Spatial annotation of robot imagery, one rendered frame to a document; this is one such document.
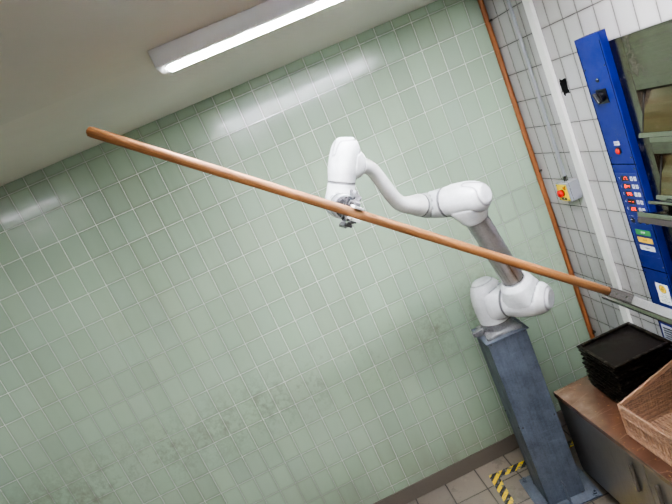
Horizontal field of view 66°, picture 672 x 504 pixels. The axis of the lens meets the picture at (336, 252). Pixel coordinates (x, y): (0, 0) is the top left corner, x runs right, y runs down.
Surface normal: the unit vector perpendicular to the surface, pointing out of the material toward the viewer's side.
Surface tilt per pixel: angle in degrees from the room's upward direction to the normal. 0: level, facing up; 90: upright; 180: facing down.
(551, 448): 90
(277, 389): 90
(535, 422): 90
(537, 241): 90
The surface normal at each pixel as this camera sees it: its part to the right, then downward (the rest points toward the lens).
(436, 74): 0.15, 0.17
